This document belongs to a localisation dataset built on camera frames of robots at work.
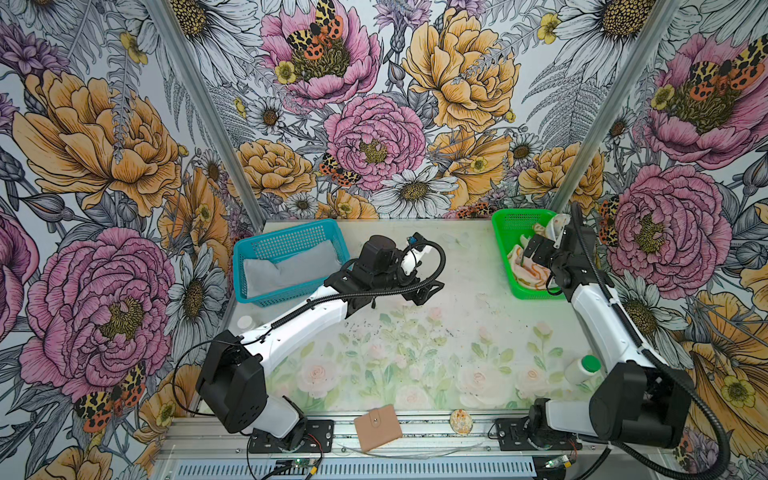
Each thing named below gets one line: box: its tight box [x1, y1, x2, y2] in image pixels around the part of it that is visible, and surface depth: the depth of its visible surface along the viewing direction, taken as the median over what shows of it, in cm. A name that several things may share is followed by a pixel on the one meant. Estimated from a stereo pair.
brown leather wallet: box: [354, 405, 402, 452], surface depth 76 cm
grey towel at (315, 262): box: [244, 240, 342, 298], surface depth 104 cm
